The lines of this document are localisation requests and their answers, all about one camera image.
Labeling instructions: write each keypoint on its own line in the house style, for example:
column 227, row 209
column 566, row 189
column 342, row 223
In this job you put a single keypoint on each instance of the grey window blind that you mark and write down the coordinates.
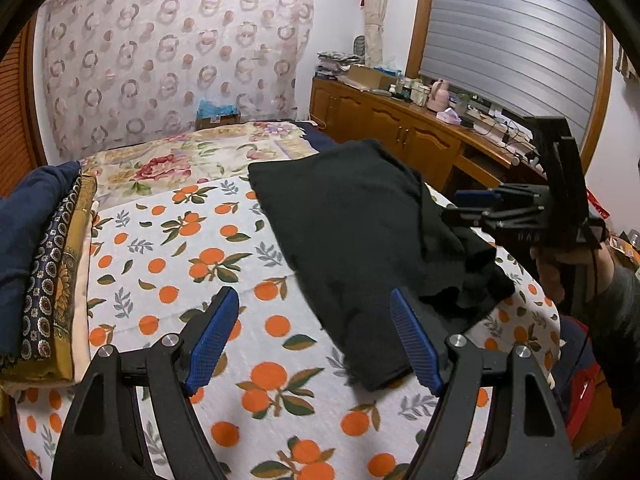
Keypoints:
column 510, row 35

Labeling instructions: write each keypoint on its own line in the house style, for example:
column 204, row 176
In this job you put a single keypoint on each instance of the red bag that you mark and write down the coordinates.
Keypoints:
column 582, row 390

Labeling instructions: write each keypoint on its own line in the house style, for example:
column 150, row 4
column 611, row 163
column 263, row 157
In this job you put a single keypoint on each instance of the folded navy blue cloth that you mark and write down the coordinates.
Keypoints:
column 20, row 240

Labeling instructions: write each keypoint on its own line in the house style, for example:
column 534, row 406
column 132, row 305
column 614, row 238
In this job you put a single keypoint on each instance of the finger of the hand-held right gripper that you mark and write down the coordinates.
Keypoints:
column 475, row 197
column 465, row 216

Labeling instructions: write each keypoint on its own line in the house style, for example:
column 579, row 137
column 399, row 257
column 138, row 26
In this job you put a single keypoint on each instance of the black printed t-shirt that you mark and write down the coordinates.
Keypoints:
column 350, row 240

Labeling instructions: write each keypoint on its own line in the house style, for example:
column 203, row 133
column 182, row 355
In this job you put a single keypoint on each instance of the wooden sideboard cabinet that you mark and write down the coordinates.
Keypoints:
column 385, row 130

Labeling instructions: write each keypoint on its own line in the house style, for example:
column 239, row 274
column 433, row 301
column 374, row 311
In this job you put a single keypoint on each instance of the small grey fan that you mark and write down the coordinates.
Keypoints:
column 360, row 45

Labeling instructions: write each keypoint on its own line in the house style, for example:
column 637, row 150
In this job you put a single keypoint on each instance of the wooden louvred wardrobe door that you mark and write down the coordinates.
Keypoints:
column 15, row 125

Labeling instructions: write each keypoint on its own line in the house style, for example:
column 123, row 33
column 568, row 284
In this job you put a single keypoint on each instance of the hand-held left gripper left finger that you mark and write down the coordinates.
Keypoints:
column 215, row 342

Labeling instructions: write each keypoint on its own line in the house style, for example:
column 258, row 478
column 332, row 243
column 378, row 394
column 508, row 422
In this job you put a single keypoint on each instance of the pink tissue pack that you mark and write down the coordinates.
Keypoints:
column 448, row 116

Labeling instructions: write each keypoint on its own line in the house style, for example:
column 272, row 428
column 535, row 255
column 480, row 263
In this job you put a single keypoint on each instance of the floral blanket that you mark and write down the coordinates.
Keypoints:
column 175, row 165

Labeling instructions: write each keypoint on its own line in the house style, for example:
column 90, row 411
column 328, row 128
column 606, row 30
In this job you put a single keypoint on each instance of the cream tied curtain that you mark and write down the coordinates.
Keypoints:
column 375, row 15

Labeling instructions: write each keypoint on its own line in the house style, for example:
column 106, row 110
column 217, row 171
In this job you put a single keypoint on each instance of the person's right hand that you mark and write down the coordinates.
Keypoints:
column 547, row 275

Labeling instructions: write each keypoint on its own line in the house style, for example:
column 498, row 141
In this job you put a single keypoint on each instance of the orange fruit print bedsheet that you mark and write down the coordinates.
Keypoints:
column 165, row 270

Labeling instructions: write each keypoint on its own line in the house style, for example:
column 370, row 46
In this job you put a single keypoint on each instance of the pile of folded fabrics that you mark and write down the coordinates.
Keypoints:
column 335, row 64

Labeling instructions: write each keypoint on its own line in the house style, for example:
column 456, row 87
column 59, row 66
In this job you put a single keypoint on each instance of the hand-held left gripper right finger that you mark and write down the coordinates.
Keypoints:
column 415, row 347

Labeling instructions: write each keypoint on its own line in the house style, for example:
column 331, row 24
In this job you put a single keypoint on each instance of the sheer circle pattern curtain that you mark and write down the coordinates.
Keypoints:
column 170, row 60

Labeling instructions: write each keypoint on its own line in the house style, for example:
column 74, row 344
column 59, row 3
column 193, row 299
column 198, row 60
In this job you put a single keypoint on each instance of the white power strip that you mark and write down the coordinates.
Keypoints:
column 505, row 135

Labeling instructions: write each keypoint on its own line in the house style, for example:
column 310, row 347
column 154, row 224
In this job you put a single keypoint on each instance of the wooden window frame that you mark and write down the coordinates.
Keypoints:
column 420, row 20

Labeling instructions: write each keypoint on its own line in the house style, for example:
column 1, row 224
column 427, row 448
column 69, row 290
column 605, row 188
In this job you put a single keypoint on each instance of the blue plastic bag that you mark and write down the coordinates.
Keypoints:
column 217, row 110

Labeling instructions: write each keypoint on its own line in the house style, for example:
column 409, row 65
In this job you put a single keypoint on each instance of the navy blue bed sheet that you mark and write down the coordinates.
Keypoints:
column 320, row 137

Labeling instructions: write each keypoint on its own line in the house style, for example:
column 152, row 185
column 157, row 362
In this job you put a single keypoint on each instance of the cardboard box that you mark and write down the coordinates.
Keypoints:
column 367, row 77

